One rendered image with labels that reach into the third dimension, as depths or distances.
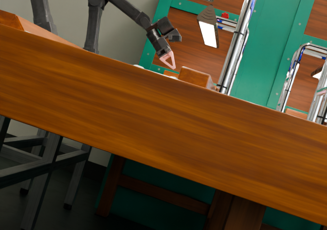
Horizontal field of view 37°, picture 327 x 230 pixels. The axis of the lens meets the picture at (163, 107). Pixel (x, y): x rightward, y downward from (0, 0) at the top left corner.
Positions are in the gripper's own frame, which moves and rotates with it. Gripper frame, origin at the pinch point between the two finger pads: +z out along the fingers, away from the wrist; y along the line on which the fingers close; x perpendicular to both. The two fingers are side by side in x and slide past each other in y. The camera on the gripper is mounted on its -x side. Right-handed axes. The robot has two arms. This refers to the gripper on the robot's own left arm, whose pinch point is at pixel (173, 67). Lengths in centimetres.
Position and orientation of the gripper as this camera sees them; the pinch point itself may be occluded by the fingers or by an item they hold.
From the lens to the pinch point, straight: 223.2
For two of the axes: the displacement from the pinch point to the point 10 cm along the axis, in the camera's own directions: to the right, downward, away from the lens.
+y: 1.3, 0.3, 9.9
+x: -8.4, 5.3, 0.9
